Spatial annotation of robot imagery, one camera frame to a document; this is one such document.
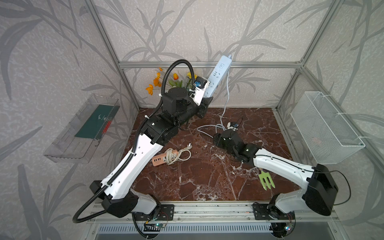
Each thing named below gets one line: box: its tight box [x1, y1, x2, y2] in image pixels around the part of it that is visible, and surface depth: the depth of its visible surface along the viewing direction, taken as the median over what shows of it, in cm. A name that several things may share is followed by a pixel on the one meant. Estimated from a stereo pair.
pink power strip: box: [152, 152, 167, 167], surface depth 88 cm
